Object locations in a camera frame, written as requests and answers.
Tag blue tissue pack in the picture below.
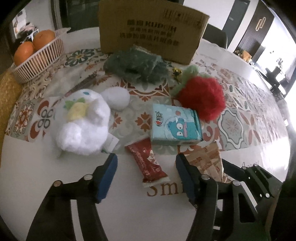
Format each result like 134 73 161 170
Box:
151 103 203 146

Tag orange fruit front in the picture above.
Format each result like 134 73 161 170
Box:
14 41 35 66

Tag orange fruit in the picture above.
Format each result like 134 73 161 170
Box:
14 41 35 66
33 30 56 51

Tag orange fruit back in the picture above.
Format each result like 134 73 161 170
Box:
33 30 56 51

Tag red snack packet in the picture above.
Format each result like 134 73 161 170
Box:
125 136 170 188

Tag dark green fuzzy cloth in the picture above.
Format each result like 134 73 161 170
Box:
103 46 169 84

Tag brown biscuit packet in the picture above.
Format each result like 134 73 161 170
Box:
186 142 231 183

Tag red plush strawberry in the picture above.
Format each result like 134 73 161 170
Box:
171 65 226 121

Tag yellow hair tie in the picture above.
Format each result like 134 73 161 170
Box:
171 67 183 82

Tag white plastic fruit basket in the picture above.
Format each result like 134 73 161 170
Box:
10 28 71 84

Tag brown cardboard box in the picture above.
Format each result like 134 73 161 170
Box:
98 1 210 65

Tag dark chair right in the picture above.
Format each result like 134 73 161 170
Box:
202 24 228 49

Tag woven straw box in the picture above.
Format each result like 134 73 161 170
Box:
0 69 24 149

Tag patterned table runner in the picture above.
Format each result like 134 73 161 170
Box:
5 47 288 151

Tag white plush toy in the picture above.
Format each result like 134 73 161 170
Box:
44 86 130 157

